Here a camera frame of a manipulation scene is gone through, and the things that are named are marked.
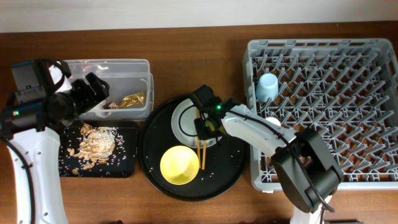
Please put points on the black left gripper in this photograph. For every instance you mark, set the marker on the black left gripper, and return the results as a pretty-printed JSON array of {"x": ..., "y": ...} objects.
[{"x": 91, "y": 99}]

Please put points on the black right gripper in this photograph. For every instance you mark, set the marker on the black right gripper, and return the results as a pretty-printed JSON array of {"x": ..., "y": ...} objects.
[{"x": 201, "y": 131}]

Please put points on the wooden chopstick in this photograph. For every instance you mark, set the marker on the wooden chopstick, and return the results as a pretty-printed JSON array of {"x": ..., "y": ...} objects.
[
  {"x": 203, "y": 161},
  {"x": 198, "y": 141}
]

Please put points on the yellow bowl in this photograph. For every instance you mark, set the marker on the yellow bowl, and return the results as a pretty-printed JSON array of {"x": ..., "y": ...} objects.
[{"x": 179, "y": 165}]

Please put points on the food scraps pile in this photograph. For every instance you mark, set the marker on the food scraps pile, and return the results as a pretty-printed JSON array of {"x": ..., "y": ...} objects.
[{"x": 91, "y": 150}]

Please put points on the gold candy wrapper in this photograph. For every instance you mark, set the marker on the gold candy wrapper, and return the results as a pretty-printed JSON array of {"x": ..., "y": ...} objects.
[{"x": 130, "y": 100}]

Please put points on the pink plastic cup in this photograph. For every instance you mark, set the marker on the pink plastic cup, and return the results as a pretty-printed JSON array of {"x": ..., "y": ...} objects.
[{"x": 273, "y": 120}]

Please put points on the light blue plastic cup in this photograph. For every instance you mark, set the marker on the light blue plastic cup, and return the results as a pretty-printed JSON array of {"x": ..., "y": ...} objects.
[{"x": 267, "y": 87}]

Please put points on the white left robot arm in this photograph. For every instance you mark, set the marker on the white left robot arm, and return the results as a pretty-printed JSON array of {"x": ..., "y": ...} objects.
[{"x": 44, "y": 100}]

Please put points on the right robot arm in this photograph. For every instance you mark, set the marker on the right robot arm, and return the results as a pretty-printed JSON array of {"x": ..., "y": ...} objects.
[{"x": 306, "y": 169}]

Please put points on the clear plastic waste bin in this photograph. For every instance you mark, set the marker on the clear plastic waste bin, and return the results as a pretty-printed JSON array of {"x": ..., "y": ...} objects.
[{"x": 124, "y": 77}]

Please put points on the grey dishwasher rack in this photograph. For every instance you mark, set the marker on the grey dishwasher rack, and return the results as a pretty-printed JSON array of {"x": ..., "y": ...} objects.
[{"x": 346, "y": 89}]

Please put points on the grey round plate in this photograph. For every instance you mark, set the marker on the grey round plate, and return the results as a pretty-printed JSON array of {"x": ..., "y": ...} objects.
[{"x": 187, "y": 123}]

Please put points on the round black serving tray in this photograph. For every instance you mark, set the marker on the round black serving tray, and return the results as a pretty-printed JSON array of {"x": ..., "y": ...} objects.
[{"x": 225, "y": 161}]

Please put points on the black rectangular tray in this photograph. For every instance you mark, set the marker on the black rectangular tray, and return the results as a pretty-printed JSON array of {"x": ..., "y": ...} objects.
[{"x": 130, "y": 132}]

